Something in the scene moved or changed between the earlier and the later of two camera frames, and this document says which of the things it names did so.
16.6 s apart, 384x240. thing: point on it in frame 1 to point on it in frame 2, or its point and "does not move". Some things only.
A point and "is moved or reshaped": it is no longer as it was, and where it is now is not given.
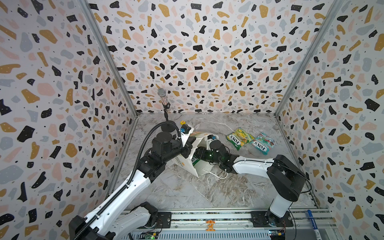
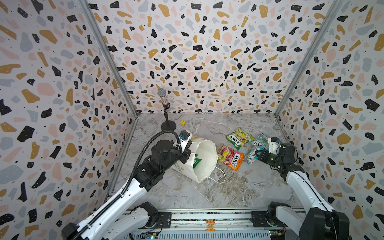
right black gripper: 201,154 to 263,154
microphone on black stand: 166,127 does not move
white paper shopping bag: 201,167 is moved or reshaped
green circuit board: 148,236 does not move
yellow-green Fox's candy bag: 239,138 does not move
